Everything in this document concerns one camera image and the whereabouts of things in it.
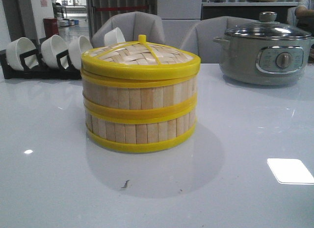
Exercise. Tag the bamboo steamer basket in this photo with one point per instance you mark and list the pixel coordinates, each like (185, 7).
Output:
(139, 101)
(140, 138)

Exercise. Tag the red bin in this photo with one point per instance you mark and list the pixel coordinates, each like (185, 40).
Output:
(50, 27)

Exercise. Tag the woven bamboo steamer lid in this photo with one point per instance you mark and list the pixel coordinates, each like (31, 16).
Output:
(140, 60)

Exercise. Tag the black bowl rack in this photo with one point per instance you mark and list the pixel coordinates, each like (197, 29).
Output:
(65, 69)

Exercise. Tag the grey chair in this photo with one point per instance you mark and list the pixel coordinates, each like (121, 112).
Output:
(132, 24)
(199, 38)

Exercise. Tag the right grey chair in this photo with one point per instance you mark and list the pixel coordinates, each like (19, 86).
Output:
(199, 38)

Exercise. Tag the white bowl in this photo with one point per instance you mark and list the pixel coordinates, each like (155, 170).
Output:
(114, 36)
(50, 48)
(76, 48)
(15, 48)

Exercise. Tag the grey electric cooking pot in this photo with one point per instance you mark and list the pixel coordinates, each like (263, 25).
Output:
(263, 61)

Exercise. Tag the seated person in background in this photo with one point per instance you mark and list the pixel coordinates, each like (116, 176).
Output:
(305, 13)

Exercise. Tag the left grey chair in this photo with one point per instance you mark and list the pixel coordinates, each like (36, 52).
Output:
(132, 24)

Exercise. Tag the glass pot lid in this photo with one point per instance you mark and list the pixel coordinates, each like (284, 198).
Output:
(268, 28)

